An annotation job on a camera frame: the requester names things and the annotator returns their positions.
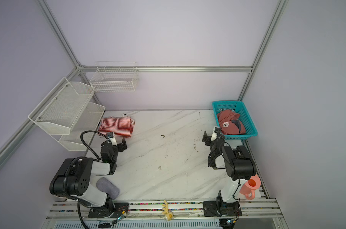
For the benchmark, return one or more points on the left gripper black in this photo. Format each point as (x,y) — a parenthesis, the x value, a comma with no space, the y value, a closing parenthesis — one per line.
(120,144)

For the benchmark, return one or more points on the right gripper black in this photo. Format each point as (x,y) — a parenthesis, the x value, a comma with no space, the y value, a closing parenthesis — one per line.
(210,137)

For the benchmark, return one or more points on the red tank top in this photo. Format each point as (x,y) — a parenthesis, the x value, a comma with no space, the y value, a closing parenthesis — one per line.
(229,123)

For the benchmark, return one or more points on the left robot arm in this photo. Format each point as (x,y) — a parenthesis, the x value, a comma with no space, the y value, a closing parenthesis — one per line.
(82,178)

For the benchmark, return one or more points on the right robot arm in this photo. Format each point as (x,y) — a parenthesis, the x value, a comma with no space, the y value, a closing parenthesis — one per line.
(238,164)

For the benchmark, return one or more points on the red white striped folded top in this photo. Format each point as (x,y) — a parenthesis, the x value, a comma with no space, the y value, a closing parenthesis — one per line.
(121,126)

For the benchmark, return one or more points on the teal plastic basket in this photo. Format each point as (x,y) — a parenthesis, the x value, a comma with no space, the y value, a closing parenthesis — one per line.
(245,118)

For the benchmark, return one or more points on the white mesh lower shelf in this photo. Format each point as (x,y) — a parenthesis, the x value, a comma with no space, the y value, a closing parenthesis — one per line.
(89,120)

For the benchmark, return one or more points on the grey felt pad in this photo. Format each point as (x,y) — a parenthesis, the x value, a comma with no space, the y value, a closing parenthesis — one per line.
(106,186)

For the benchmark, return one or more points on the pink watering can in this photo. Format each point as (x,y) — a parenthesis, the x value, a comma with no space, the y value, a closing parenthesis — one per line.
(249,188)

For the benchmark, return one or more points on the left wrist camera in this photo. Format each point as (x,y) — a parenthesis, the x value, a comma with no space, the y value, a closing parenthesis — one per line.
(111,138)

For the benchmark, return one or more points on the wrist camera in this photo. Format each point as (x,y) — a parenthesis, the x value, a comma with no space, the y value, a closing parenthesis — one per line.
(216,132)
(111,138)

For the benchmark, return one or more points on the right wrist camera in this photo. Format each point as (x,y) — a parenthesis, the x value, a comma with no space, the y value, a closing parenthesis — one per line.
(216,132)

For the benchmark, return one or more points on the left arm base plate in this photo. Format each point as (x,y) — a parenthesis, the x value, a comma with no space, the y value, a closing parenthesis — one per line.
(106,212)

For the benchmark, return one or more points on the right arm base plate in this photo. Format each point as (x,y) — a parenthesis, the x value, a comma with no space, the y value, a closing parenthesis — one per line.
(221,209)

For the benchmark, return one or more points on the white wire wall basket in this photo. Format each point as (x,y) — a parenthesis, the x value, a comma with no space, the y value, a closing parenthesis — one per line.
(115,77)

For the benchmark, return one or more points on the aluminium front rail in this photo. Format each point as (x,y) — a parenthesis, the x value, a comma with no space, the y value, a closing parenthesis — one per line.
(181,209)

